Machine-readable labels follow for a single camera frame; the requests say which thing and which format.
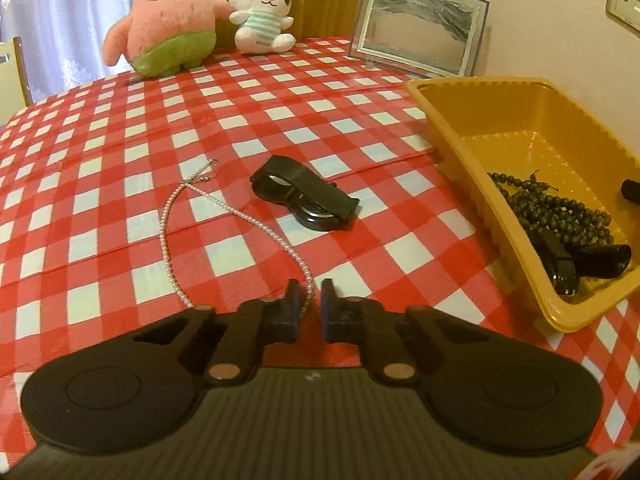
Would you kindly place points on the pink starfish plush toy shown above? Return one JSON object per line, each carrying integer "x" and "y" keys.
{"x": 165, "y": 15}

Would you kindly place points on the black round-face watch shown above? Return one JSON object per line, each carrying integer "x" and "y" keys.
{"x": 310, "y": 200}

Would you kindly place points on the white bunny plush toy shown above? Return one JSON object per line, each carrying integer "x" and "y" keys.
{"x": 260, "y": 10}

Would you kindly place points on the red checkered tablecloth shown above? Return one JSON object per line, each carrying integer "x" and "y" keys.
{"x": 125, "y": 160}

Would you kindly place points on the white wooden chair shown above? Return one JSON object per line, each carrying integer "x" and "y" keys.
{"x": 12, "y": 85}

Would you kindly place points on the yellow plastic tray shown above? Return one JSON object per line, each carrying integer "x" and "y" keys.
{"x": 525, "y": 110}

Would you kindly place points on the sheer lace curtain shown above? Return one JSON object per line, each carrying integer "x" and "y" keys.
{"x": 65, "y": 10}

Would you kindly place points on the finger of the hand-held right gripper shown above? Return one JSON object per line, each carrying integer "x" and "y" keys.
{"x": 632, "y": 190}

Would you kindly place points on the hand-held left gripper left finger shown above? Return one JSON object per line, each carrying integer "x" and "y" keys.
{"x": 294, "y": 315}

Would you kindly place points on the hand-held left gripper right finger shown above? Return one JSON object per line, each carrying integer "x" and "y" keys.
{"x": 327, "y": 315}

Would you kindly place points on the glass picture frame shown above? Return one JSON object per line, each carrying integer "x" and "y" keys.
{"x": 420, "y": 25}

